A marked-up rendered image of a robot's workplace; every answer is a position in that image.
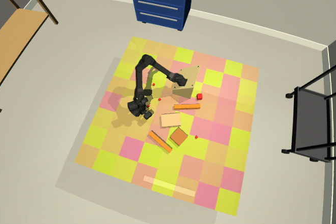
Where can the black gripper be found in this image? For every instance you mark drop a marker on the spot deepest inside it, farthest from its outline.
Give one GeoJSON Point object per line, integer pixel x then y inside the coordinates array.
{"type": "Point", "coordinates": [144, 112]}

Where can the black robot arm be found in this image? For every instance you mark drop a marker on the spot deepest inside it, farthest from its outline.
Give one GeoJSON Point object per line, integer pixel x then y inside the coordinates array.
{"type": "Point", "coordinates": [139, 92]}

